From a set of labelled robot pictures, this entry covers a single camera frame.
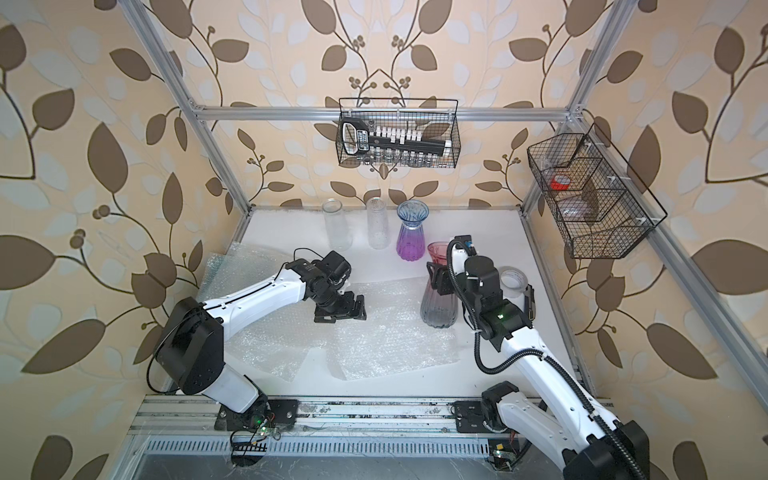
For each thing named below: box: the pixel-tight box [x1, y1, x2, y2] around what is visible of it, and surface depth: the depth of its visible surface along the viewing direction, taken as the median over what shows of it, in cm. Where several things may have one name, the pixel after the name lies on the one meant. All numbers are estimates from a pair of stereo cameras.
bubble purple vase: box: [396, 199, 429, 262], surface depth 96 cm
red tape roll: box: [550, 174, 570, 191], surface depth 84 cm
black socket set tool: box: [340, 117, 452, 163], surface depth 86 cm
